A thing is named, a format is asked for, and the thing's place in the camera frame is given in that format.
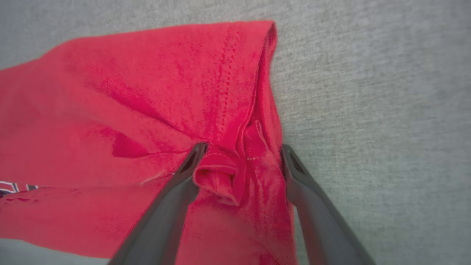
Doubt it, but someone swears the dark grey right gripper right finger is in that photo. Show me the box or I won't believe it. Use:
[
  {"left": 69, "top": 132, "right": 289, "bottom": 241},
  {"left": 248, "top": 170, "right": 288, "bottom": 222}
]
[{"left": 280, "top": 144, "right": 376, "bottom": 265}]

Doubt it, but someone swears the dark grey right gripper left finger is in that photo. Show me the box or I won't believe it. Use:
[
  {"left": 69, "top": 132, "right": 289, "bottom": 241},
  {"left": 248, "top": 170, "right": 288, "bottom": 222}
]
[{"left": 108, "top": 142, "right": 209, "bottom": 265}]

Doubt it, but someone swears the red and white garment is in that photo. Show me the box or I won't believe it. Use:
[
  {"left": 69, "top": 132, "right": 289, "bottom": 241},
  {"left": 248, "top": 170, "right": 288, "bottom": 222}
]
[{"left": 0, "top": 20, "right": 299, "bottom": 265}]

